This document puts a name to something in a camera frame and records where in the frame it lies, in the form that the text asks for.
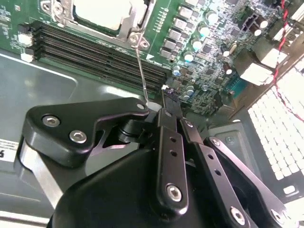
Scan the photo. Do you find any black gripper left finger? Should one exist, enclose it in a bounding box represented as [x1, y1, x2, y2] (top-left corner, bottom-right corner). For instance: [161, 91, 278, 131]
[13, 85, 190, 216]

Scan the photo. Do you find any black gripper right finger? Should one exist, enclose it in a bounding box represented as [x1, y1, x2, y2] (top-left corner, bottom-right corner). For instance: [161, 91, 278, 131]
[171, 90, 299, 228]

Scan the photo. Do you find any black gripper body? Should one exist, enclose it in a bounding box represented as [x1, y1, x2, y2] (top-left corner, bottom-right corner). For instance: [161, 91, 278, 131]
[47, 147, 224, 228]

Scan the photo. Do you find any metal locking lever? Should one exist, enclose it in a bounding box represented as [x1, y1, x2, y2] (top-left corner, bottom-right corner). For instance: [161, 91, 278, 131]
[132, 33, 150, 105]

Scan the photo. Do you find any silver CPU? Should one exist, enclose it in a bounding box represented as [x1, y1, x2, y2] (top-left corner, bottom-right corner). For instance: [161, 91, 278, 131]
[72, 0, 149, 31]

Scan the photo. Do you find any metal socket cover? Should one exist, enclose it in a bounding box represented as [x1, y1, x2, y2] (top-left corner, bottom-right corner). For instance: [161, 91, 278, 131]
[53, 0, 155, 42]

